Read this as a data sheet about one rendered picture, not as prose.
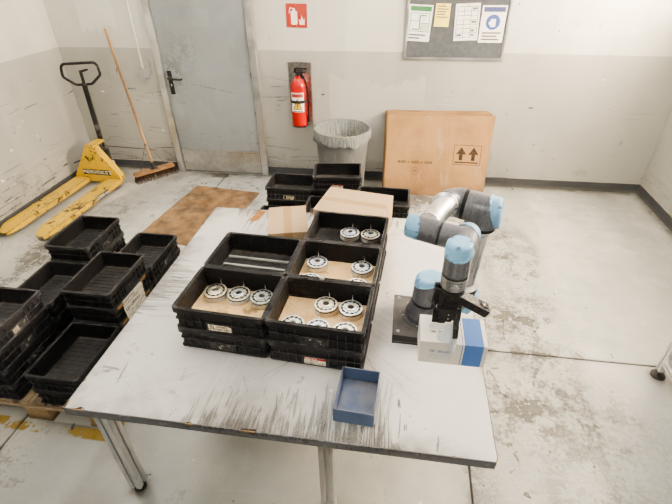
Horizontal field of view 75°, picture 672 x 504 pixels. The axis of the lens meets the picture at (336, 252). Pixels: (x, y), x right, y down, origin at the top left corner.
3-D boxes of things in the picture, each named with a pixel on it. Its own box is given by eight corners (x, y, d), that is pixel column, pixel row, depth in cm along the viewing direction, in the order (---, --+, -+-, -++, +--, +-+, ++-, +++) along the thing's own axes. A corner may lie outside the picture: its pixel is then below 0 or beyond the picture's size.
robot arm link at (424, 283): (416, 286, 201) (420, 262, 193) (445, 295, 197) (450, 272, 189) (407, 302, 192) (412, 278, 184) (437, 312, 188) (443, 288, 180)
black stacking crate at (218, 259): (304, 258, 227) (302, 240, 221) (287, 295, 203) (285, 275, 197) (231, 250, 234) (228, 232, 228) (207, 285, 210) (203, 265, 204)
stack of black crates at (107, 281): (120, 305, 300) (99, 250, 275) (162, 309, 296) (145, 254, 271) (84, 348, 268) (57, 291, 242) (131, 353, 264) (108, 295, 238)
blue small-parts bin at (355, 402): (342, 377, 178) (342, 365, 174) (379, 383, 175) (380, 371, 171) (332, 420, 161) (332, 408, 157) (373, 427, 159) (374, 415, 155)
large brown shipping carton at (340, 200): (391, 224, 276) (393, 195, 265) (379, 249, 253) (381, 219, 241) (331, 214, 287) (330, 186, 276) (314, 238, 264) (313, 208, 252)
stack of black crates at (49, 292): (67, 300, 305) (48, 260, 286) (107, 304, 301) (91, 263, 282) (25, 342, 273) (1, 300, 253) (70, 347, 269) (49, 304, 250)
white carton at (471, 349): (478, 339, 146) (483, 319, 141) (483, 367, 136) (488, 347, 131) (417, 334, 148) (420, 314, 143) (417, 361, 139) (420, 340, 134)
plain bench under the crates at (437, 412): (444, 305, 317) (458, 221, 278) (466, 554, 187) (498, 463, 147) (231, 287, 337) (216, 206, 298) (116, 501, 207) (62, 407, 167)
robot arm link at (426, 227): (441, 179, 172) (406, 209, 130) (469, 185, 168) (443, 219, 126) (434, 207, 176) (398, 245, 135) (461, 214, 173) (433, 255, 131)
